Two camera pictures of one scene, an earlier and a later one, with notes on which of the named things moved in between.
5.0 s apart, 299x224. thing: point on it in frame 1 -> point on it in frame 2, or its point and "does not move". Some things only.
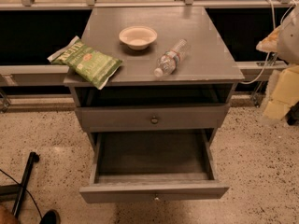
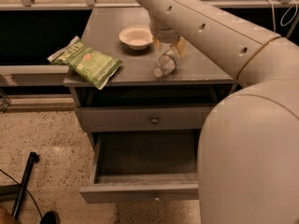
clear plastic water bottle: [167, 63] does not move
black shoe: [51, 217] does not move
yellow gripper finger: [270, 42] -> [165, 35]
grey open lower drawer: [139, 165] does not move
